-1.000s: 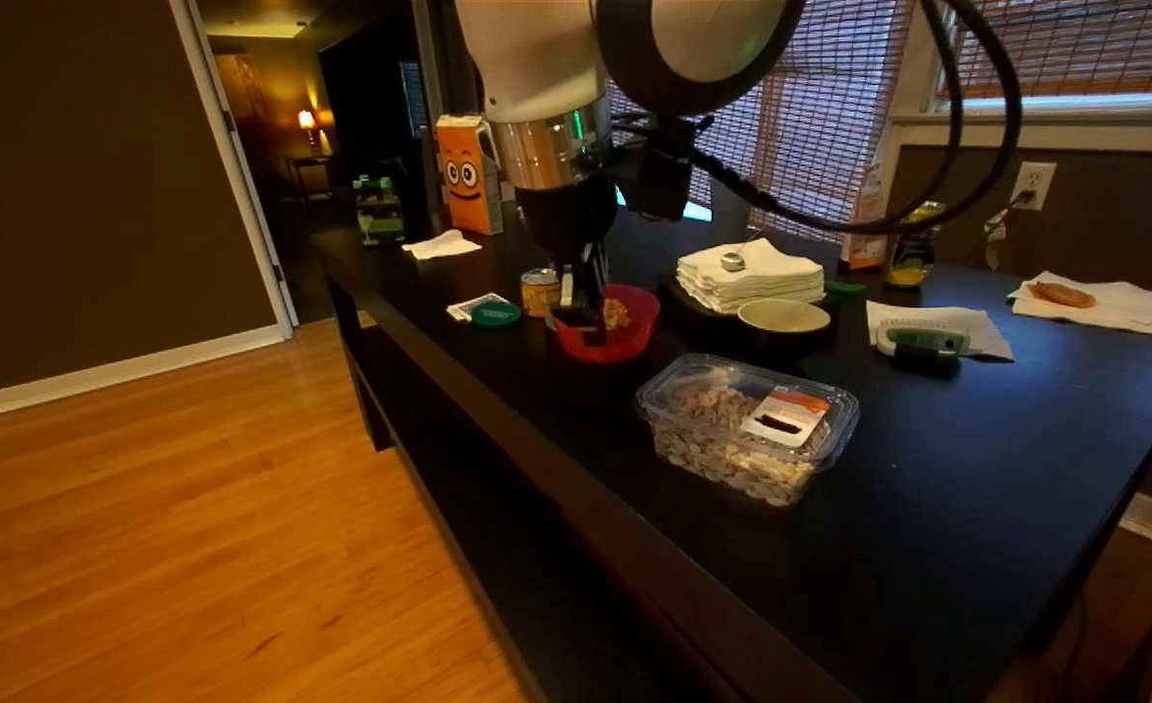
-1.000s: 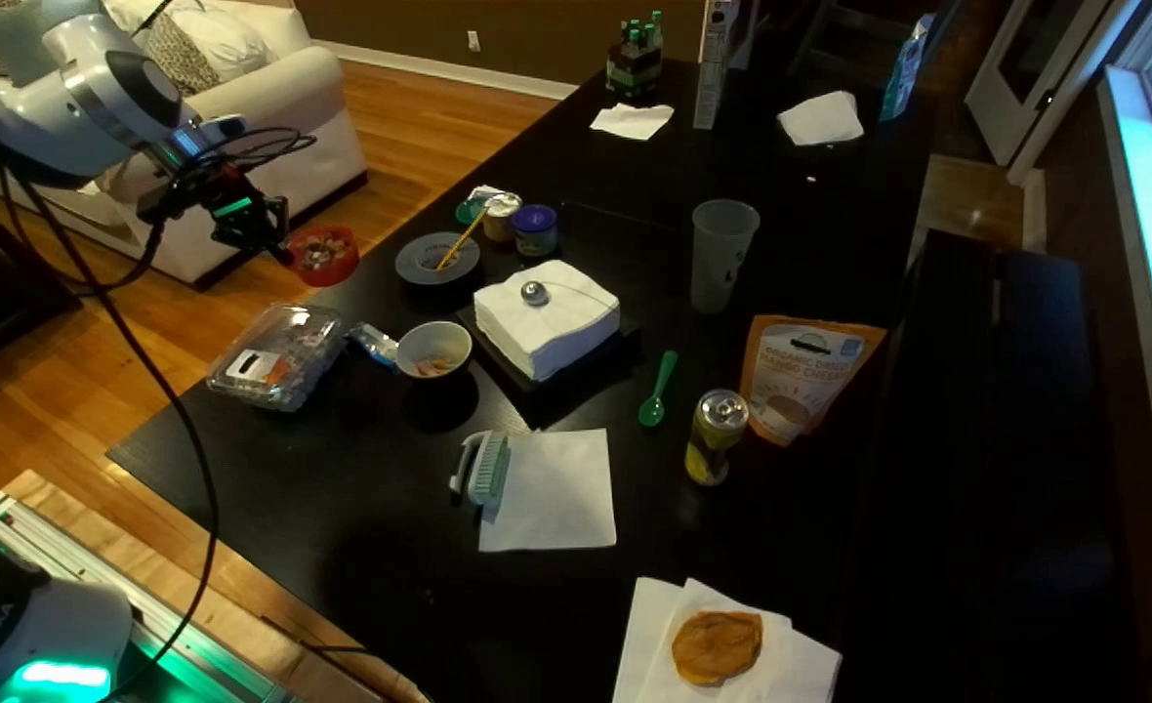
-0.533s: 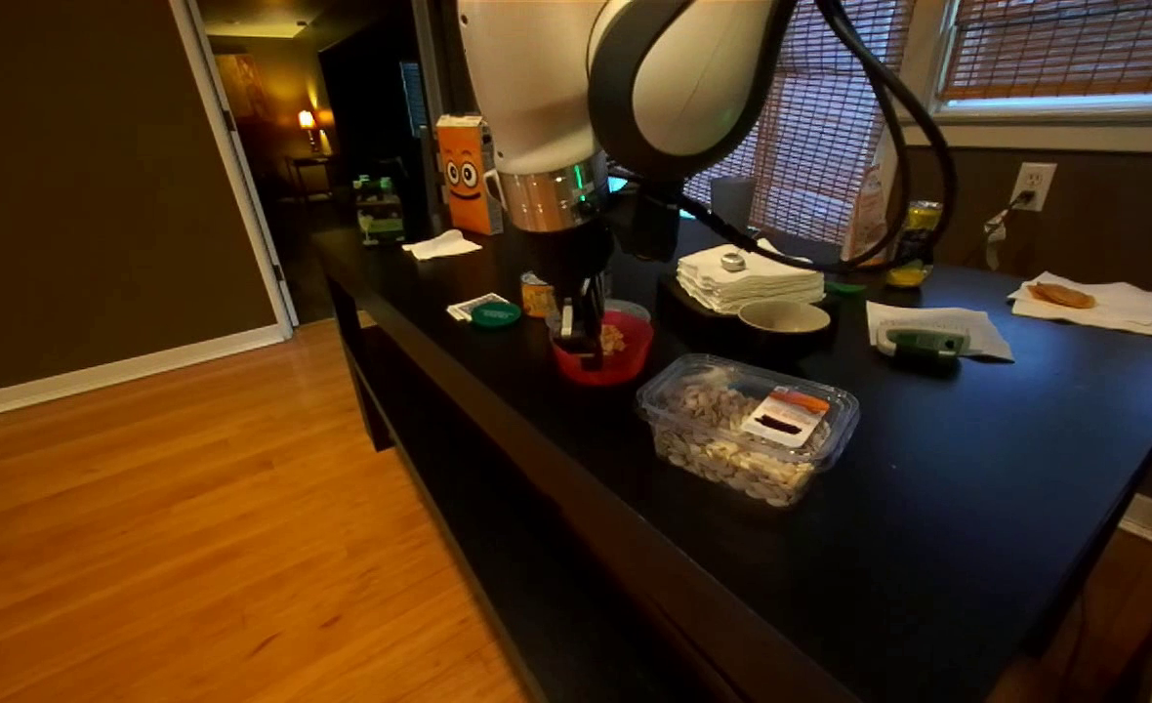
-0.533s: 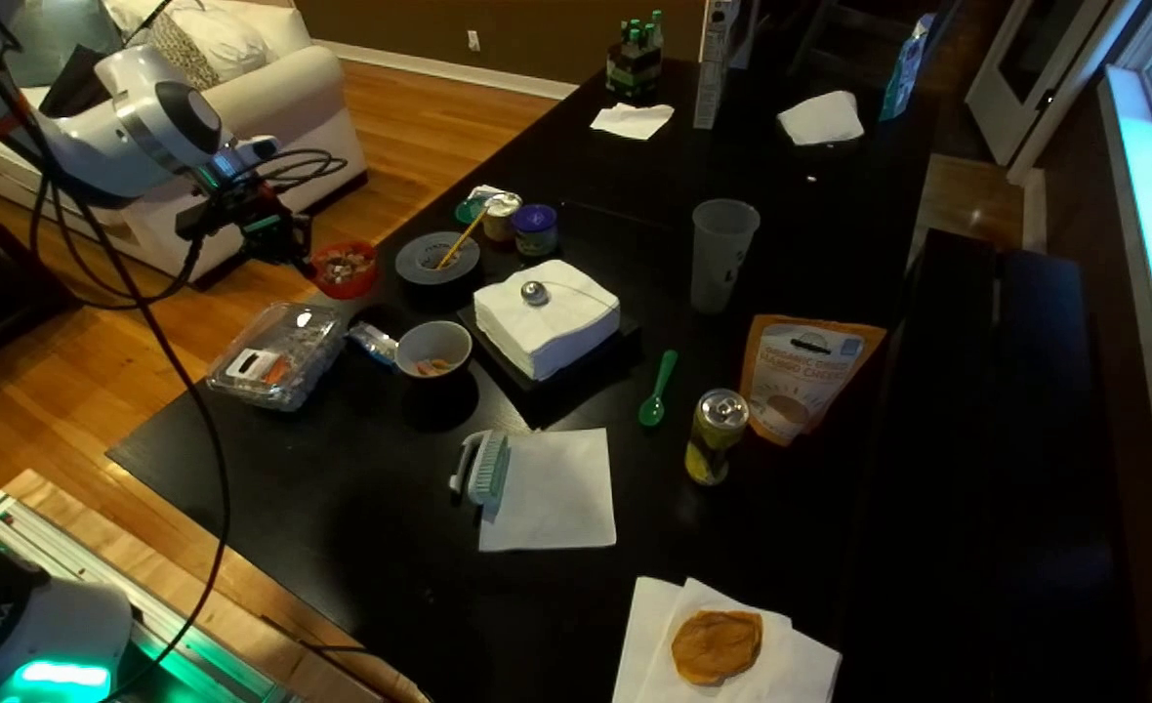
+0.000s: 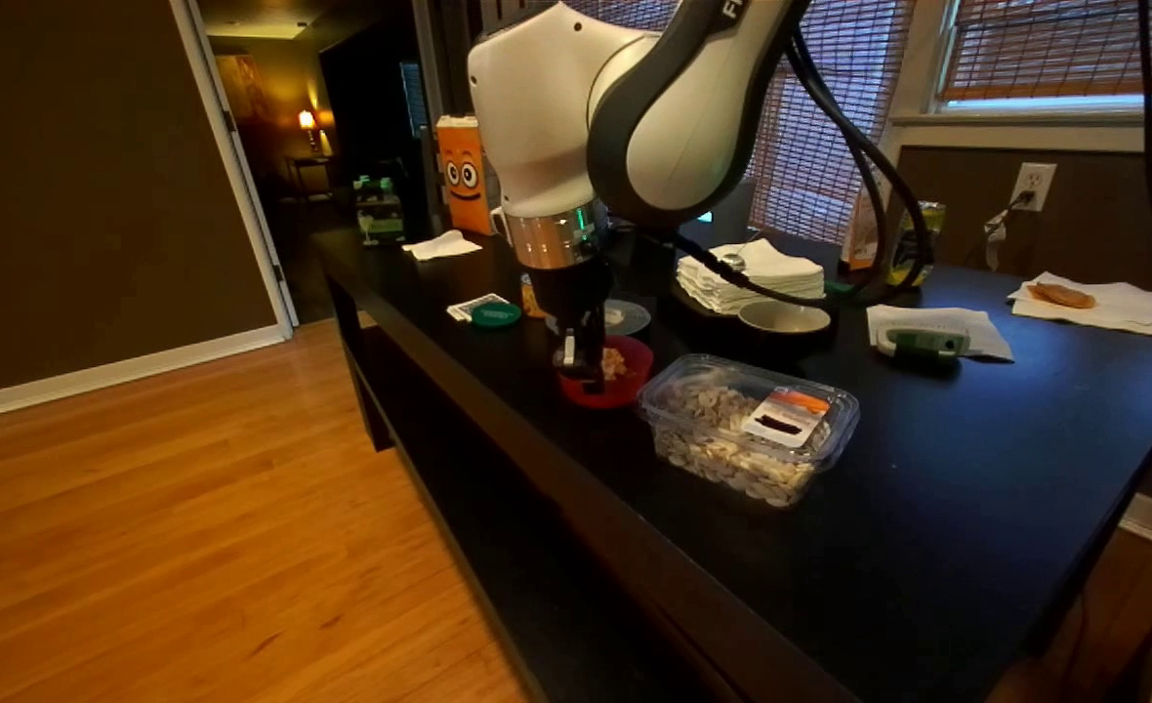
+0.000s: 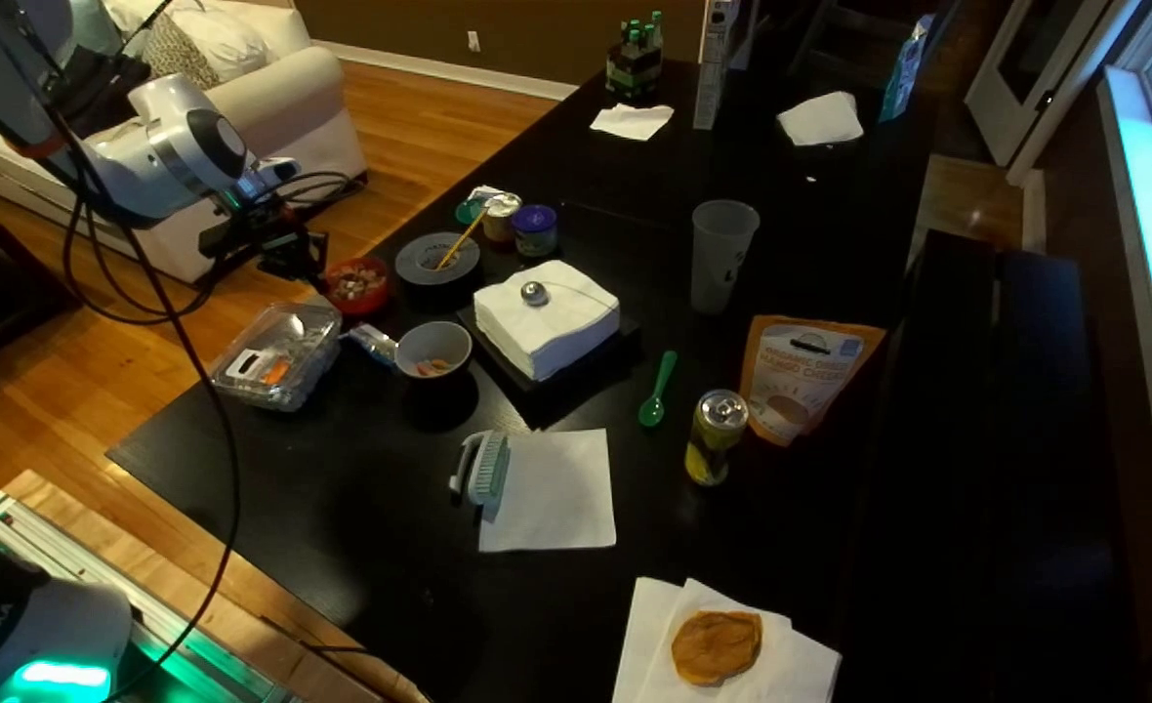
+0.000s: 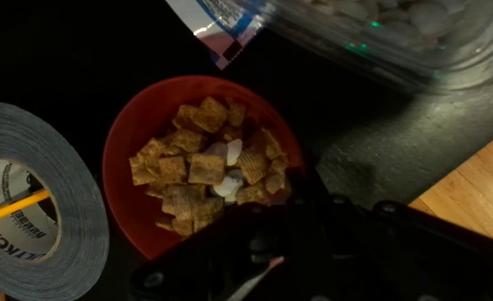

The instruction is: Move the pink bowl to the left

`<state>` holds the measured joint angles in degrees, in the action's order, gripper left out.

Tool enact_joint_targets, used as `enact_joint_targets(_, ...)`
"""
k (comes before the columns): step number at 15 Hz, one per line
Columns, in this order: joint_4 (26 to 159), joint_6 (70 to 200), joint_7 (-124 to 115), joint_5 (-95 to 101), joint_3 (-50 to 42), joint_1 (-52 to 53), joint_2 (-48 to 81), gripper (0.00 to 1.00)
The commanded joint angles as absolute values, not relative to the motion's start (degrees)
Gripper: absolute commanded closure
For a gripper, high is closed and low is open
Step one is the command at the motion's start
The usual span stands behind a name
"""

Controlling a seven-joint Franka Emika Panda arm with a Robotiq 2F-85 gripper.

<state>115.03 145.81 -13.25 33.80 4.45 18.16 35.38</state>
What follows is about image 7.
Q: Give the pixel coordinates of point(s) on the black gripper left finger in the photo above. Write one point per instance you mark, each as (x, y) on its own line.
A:
(212, 256)

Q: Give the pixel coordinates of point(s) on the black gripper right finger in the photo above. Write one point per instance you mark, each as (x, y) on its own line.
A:
(413, 256)

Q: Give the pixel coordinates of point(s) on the brown cereal squares with marshmallows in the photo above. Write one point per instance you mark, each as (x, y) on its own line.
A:
(206, 167)

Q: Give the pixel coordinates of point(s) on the pink red bowl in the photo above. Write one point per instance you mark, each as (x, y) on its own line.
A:
(122, 144)

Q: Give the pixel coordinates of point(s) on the yellow pencil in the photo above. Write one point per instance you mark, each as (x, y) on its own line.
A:
(12, 207)

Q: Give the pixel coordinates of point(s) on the clear plastic container orange label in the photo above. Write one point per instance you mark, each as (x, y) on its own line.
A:
(401, 39)

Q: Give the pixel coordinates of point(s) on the small blue white packet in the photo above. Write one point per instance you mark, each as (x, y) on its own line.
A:
(223, 27)

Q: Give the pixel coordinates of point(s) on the grey duct tape roll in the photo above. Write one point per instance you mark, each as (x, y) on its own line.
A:
(72, 189)

